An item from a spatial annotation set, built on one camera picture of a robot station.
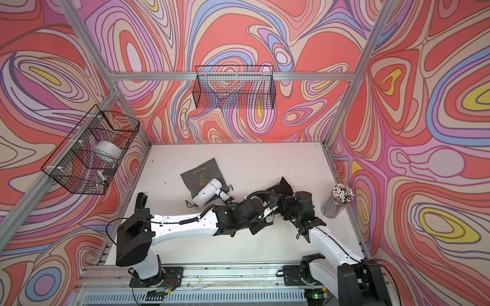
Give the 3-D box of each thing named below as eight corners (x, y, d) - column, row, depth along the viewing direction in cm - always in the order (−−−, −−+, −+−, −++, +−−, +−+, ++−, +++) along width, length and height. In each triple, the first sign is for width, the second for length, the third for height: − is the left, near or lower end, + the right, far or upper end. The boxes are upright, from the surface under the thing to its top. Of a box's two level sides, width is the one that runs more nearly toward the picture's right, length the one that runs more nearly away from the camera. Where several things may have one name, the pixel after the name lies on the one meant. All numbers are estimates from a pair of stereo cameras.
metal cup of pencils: (322, 219, 91) (337, 199, 76) (319, 204, 96) (332, 183, 81) (338, 219, 91) (356, 199, 76) (333, 204, 96) (349, 183, 81)
